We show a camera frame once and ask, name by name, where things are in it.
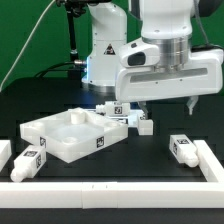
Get white cable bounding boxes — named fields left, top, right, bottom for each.
left=0, top=0, right=56, bottom=93

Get white U-shaped fence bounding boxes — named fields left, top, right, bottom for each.
left=0, top=140, right=224, bottom=209

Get white marker sheet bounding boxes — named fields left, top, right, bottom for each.
left=112, top=110, right=153, bottom=128

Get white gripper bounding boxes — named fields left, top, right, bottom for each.
left=115, top=49, right=223, bottom=120

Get white square table top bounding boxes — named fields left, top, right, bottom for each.
left=20, top=108, right=128, bottom=163

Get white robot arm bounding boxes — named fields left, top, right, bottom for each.
left=82, top=0, right=224, bottom=110

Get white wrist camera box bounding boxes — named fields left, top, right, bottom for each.
left=119, top=38, right=160, bottom=68

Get black cables at base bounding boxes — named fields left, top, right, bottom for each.
left=34, top=59, right=88, bottom=80

